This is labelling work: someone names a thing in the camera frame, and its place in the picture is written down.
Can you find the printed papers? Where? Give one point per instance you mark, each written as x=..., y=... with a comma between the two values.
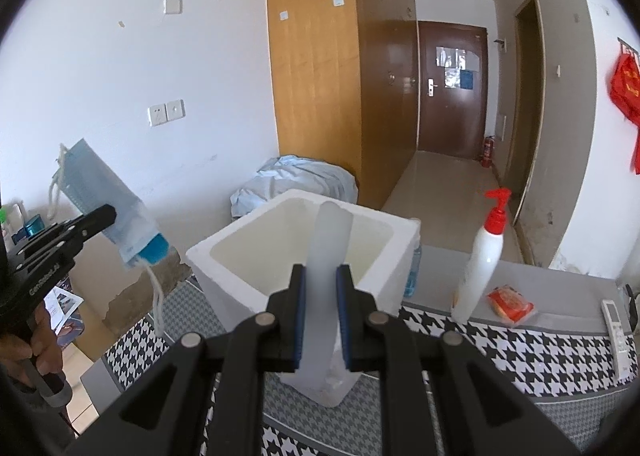
x=67, y=303

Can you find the teal container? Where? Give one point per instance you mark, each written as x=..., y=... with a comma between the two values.
x=36, y=226

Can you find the white red pump bottle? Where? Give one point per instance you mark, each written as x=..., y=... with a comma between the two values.
x=480, y=266

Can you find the houndstooth tablecloth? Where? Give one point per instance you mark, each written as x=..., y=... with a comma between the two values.
x=500, y=346

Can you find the shiny door notice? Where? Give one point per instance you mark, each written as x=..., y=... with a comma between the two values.
x=455, y=57

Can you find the person's left hand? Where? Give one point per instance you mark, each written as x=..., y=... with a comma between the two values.
x=47, y=346

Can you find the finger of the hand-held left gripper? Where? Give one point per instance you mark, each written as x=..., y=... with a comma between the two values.
x=85, y=231
x=154, y=248

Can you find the white foam box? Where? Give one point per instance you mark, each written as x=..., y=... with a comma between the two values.
x=230, y=296

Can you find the wooden side door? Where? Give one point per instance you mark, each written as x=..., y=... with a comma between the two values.
x=525, y=111

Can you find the black wall fixture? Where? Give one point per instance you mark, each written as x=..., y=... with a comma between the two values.
x=500, y=42

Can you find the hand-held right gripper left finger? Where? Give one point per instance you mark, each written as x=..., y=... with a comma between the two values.
x=300, y=316

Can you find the translucent white strip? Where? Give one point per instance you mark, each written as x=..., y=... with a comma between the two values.
x=322, y=261

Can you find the red snack packet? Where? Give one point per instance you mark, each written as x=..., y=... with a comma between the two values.
x=510, y=306

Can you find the red fire extinguisher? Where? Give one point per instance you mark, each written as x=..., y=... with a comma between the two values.
x=488, y=152

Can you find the small clear sanitizer bottle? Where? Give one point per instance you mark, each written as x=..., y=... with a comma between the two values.
x=412, y=276

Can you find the white remote control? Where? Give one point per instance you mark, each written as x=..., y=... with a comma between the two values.
x=617, y=341

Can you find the white wall socket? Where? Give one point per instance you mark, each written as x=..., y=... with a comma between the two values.
x=175, y=109
x=157, y=115

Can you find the white plastic bottle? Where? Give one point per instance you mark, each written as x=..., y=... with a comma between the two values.
x=17, y=218

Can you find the blue door notice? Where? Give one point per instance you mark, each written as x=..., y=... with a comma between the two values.
x=466, y=79

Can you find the dark brown entrance door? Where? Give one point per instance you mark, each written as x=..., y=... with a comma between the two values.
x=450, y=126

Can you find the light blue bedding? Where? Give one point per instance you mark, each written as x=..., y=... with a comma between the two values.
x=300, y=181

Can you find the person's left forearm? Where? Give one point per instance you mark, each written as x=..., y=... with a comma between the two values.
x=25, y=421

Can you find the wooden wardrobe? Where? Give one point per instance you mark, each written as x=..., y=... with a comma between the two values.
x=315, y=86

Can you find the white wall switch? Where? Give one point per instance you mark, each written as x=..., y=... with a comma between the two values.
x=172, y=6

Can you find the red plastic bag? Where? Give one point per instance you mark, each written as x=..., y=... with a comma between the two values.
x=627, y=86
x=636, y=148

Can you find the metal wall hook rack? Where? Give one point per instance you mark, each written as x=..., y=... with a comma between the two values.
x=630, y=45

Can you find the blue face mask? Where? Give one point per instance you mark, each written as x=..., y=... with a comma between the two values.
x=100, y=186

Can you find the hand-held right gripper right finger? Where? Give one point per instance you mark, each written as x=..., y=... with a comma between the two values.
x=342, y=316

